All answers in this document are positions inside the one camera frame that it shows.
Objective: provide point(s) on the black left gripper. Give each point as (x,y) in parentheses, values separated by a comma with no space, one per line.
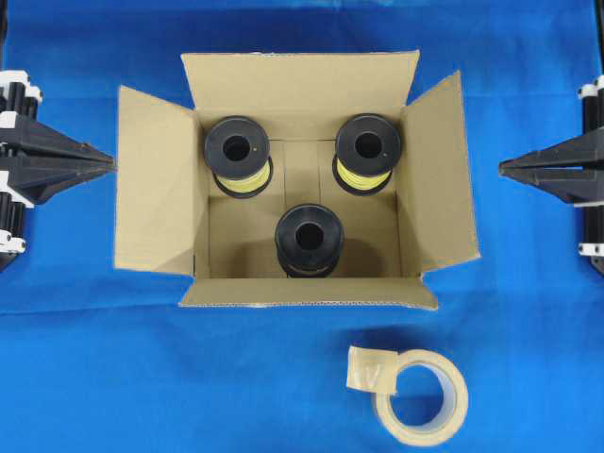
(30,181)

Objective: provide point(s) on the black spool front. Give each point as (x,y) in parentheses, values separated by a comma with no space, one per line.
(309,241)

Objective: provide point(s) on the brown cardboard box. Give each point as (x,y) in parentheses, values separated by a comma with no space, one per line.
(172,218)

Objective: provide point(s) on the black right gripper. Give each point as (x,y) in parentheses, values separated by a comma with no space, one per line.
(543,170)

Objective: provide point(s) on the blue table cloth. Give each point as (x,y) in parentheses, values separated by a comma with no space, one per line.
(98,360)

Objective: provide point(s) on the beige packing tape roll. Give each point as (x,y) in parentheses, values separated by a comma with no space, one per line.
(375,371)

